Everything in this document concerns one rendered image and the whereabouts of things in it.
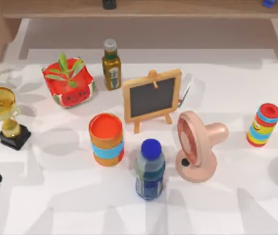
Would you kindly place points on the wooden framed blackboard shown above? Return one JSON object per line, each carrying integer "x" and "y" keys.
{"x": 151, "y": 95}

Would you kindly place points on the orange can with blue band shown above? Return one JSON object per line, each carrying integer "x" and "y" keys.
{"x": 107, "y": 142}

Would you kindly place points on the olive oil bottle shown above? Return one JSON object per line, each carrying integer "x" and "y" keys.
{"x": 111, "y": 71}

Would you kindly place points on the blue capped drink bottle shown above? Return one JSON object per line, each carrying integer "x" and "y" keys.
{"x": 150, "y": 171}

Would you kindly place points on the pink desk fan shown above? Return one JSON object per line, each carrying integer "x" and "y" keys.
{"x": 195, "y": 147}

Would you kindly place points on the red watermelon plant pot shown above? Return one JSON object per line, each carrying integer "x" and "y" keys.
{"x": 71, "y": 85}

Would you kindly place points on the wooden open shelf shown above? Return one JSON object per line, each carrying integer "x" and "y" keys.
{"x": 138, "y": 11}

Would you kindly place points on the small black object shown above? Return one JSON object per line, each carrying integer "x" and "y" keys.
{"x": 109, "y": 3}

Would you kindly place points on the red yellow striped can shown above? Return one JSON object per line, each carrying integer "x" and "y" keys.
{"x": 263, "y": 127}

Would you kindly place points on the gold trophy with black base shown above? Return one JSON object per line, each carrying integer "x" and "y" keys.
{"x": 4, "y": 112}

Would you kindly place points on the small blue object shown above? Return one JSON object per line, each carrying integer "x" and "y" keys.
{"x": 269, "y": 2}

